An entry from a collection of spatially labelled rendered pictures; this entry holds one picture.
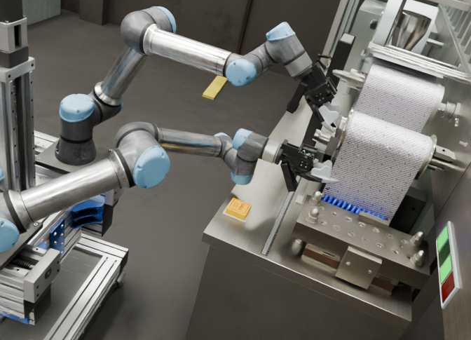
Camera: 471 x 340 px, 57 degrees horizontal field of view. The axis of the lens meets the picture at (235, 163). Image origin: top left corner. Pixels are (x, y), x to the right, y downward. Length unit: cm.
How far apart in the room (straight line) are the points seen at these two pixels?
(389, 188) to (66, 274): 144
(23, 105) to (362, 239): 111
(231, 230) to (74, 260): 100
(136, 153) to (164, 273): 133
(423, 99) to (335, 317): 76
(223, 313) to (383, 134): 80
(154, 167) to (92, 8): 479
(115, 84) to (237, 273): 80
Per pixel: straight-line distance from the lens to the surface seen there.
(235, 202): 148
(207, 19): 553
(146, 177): 121
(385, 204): 147
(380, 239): 139
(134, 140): 124
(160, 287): 238
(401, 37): 201
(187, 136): 144
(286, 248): 141
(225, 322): 160
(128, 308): 228
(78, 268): 217
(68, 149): 171
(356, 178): 143
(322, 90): 133
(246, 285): 145
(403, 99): 157
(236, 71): 123
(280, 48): 132
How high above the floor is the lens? 181
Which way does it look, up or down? 32 degrees down
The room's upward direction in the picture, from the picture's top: 15 degrees clockwise
